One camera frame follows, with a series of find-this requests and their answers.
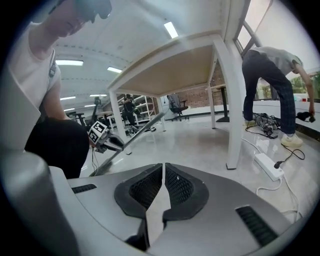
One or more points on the white metal shelving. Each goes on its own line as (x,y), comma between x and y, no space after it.
(146,105)

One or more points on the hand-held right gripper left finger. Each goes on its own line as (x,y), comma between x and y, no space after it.
(112,207)

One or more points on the grey office chair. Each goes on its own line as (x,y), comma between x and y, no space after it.
(175,102)

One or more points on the person's left forearm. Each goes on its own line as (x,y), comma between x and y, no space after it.
(56,100)

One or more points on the black handheld device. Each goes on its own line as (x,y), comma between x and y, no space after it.
(306,117)

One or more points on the wooden table white legs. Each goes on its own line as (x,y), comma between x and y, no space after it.
(175,72)

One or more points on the black harness gear pile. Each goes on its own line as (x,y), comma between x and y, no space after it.
(135,131)

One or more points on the wooden desk black pedestal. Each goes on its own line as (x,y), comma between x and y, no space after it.
(225,105)

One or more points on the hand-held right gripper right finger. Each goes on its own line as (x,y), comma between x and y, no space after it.
(212,225)

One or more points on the person's white shirt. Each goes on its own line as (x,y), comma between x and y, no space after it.
(27,72)

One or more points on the dark framed window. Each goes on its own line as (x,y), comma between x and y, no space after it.
(252,30)

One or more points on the person's head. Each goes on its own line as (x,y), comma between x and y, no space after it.
(55,27)

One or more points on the person's black trousers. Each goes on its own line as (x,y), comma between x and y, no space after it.
(57,147)

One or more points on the white power strip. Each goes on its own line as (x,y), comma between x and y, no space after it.
(268,166)

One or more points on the ceiling light panel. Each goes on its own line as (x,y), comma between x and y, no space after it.
(69,62)
(114,69)
(98,95)
(171,30)
(67,98)

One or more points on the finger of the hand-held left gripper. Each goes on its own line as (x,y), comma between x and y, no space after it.
(116,140)
(113,148)

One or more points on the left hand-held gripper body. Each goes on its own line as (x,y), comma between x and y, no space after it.
(96,131)

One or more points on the white window ledge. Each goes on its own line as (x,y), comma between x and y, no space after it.
(275,107)

